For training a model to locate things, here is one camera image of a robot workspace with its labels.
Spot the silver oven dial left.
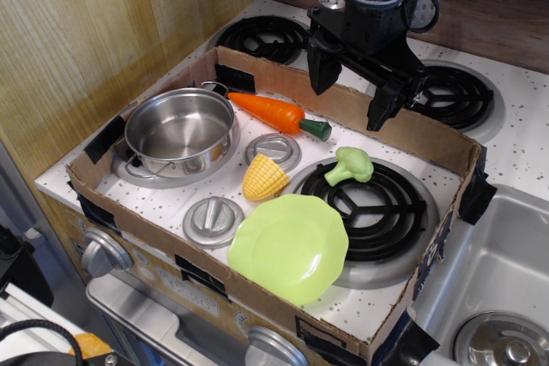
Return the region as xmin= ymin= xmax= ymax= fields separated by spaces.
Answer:
xmin=81 ymin=227 xmax=133 ymax=278

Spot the yellow toy corn piece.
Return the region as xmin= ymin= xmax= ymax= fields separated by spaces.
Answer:
xmin=242 ymin=154 xmax=290 ymax=201

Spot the silver oven door handle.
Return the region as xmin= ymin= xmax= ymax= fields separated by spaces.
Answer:
xmin=87 ymin=274 xmax=245 ymax=365

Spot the orange toy carrot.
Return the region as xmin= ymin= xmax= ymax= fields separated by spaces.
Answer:
xmin=227 ymin=92 xmax=332 ymax=141

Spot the back right black burner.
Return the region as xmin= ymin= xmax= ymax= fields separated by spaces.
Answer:
xmin=405 ymin=59 xmax=505 ymax=143

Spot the hanging metal spatula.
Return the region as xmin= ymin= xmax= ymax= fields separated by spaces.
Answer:
xmin=410 ymin=0 xmax=439 ymax=33

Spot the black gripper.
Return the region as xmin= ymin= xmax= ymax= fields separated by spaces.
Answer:
xmin=307 ymin=0 xmax=426 ymax=131

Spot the orange object lower left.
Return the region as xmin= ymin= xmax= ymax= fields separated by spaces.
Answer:
xmin=75 ymin=333 xmax=112 ymax=359

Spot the back left black burner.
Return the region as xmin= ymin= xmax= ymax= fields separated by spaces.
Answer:
xmin=208 ymin=15 xmax=309 ymax=64

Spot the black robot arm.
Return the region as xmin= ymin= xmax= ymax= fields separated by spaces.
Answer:
xmin=307 ymin=0 xmax=438 ymax=131

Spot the small steel pan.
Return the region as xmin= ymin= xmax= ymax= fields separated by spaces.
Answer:
xmin=124 ymin=81 xmax=238 ymax=177

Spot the front right black burner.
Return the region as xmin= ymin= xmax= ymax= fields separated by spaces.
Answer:
xmin=283 ymin=158 xmax=440 ymax=290

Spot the black cable lower left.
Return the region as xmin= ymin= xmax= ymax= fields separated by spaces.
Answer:
xmin=0 ymin=318 xmax=83 ymax=366

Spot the silver sink drain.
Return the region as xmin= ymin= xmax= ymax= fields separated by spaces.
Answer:
xmin=451 ymin=311 xmax=548 ymax=365

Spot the black burner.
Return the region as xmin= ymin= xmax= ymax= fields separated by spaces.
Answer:
xmin=283 ymin=158 xmax=440 ymax=290
xmin=405 ymin=59 xmax=505 ymax=143
xmin=208 ymin=15 xmax=309 ymax=64

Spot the silver oven dial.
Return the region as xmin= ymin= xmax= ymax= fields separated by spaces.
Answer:
xmin=81 ymin=227 xmax=133 ymax=278
xmin=244 ymin=325 xmax=310 ymax=366

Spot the grey stove knob front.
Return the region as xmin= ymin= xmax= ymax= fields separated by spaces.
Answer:
xmin=183 ymin=196 xmax=244 ymax=249

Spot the grey stove knob centre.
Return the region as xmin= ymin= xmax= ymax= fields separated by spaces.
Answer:
xmin=244 ymin=133 xmax=302 ymax=171

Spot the grey toy sink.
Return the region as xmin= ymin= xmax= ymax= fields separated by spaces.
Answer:
xmin=413 ymin=185 xmax=548 ymax=365

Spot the silver oven dial right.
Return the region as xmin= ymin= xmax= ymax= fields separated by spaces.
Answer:
xmin=244 ymin=325 xmax=310 ymax=366

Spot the green toy broccoli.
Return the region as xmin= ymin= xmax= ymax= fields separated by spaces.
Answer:
xmin=324 ymin=147 xmax=374 ymax=187

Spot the front left grey burner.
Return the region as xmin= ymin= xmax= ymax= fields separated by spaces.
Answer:
xmin=111 ymin=122 xmax=240 ymax=189

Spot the light green plastic plate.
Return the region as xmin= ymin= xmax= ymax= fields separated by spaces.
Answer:
xmin=227 ymin=194 xmax=349 ymax=306

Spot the grey stove knob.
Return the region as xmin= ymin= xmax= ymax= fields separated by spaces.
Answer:
xmin=244 ymin=133 xmax=302 ymax=171
xmin=183 ymin=196 xmax=244 ymax=249

